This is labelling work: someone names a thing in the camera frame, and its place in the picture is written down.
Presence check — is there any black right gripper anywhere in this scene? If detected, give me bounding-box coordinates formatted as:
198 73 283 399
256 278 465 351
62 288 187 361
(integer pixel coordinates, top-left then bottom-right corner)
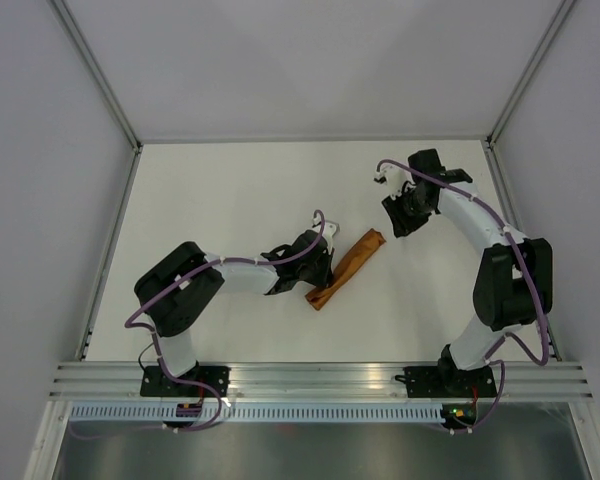
382 186 433 238

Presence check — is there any orange cloth napkin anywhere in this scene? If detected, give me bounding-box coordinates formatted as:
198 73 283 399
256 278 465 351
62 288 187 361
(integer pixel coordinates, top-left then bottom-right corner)
305 229 386 311

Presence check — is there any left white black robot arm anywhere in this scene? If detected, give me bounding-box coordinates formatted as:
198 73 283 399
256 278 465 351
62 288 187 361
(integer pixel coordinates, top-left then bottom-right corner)
134 221 339 396

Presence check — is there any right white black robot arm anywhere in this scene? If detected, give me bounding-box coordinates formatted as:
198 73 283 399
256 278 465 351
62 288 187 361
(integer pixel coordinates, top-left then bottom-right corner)
374 149 553 398

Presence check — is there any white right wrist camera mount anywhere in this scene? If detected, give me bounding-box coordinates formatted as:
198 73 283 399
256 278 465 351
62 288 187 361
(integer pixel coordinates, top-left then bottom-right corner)
374 163 407 197

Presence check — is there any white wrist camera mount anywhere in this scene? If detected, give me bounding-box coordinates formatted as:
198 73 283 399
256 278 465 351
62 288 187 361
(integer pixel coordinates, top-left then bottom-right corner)
374 163 407 197
311 220 340 254

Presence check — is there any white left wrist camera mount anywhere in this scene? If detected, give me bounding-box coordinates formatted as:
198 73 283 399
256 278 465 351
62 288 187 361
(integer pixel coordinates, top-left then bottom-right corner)
311 220 340 254

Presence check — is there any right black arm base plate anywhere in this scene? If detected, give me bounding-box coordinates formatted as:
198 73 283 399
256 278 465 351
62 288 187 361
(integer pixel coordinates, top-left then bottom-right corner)
393 365 497 399

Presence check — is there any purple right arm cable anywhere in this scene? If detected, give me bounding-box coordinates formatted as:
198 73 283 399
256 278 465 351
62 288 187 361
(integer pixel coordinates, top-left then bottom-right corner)
374 158 552 435

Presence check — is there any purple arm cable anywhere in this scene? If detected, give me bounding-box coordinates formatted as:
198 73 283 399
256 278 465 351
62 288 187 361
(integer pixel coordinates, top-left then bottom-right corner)
374 158 552 435
69 208 327 441

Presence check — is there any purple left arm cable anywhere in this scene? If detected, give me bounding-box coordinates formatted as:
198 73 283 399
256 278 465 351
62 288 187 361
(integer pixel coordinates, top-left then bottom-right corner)
69 208 327 441

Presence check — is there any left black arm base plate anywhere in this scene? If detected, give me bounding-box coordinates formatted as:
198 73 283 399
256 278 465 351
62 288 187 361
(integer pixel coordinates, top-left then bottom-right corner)
140 365 230 398

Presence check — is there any white slotted cable duct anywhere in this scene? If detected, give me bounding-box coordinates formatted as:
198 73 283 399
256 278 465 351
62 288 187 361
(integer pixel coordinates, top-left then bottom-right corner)
71 402 442 423

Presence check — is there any aluminium frame post right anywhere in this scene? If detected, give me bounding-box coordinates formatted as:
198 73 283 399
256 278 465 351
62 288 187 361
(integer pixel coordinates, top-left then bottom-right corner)
484 0 579 149

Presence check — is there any aluminium frame post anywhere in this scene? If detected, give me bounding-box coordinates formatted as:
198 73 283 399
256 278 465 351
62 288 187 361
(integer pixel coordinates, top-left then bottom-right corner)
47 0 142 153
484 0 579 149

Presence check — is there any aluminium front rail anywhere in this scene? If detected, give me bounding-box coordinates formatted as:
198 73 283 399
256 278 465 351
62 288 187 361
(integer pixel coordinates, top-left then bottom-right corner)
48 361 593 403

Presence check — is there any aluminium frame post left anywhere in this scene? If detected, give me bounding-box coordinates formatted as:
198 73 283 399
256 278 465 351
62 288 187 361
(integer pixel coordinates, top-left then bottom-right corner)
47 0 142 153

